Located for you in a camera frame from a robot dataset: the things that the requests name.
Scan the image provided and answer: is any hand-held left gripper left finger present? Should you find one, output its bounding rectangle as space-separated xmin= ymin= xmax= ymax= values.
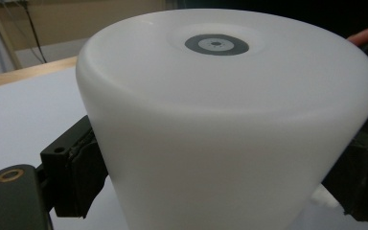
xmin=40 ymin=115 xmax=109 ymax=219

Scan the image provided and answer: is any black cable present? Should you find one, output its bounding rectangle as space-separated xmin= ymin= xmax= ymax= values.
xmin=21 ymin=0 xmax=48 ymax=64

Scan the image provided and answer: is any beige wooden post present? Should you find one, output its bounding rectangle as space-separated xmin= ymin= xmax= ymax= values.
xmin=0 ymin=0 xmax=23 ymax=71

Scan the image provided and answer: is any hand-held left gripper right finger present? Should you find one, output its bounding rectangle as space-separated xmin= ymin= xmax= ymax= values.
xmin=320 ymin=131 xmax=368 ymax=223

